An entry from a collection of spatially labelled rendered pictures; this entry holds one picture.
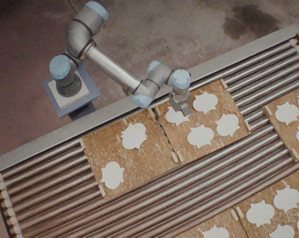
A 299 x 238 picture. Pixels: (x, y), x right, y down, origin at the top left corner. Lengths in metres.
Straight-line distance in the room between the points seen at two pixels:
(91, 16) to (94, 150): 0.69
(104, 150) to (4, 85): 1.72
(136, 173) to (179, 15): 1.99
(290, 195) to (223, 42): 1.82
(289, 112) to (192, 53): 1.43
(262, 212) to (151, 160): 0.60
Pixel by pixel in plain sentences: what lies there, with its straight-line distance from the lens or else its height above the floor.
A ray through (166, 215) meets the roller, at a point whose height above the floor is 0.92.
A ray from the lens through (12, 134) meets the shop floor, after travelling 3.11.
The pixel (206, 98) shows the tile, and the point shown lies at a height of 0.95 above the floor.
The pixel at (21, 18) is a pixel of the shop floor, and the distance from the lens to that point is 3.74.
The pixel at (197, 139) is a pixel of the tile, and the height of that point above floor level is 0.95.
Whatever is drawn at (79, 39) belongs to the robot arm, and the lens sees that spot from 1.49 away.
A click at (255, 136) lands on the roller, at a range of 1.91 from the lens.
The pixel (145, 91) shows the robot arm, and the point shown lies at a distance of 1.50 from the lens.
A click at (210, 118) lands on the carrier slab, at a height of 0.94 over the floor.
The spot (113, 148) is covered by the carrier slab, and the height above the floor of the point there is 0.94.
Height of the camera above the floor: 2.66
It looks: 67 degrees down
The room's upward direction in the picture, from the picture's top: 6 degrees counter-clockwise
